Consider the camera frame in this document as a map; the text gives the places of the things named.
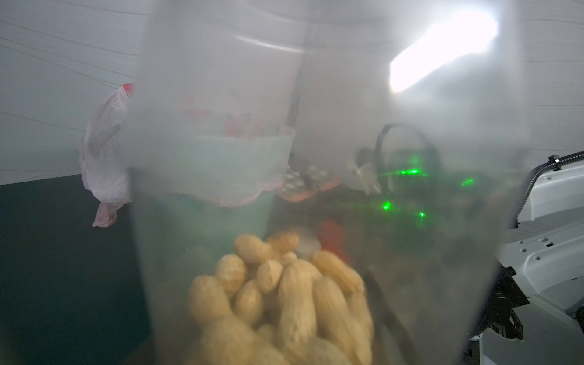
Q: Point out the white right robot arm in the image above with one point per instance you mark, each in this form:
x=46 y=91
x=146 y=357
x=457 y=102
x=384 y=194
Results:
x=534 y=313

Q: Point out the red lid peanut jar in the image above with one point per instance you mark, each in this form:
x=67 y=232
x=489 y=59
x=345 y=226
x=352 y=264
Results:
x=323 y=182

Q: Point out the pink white plastic bin bag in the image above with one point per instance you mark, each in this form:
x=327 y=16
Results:
x=101 y=156

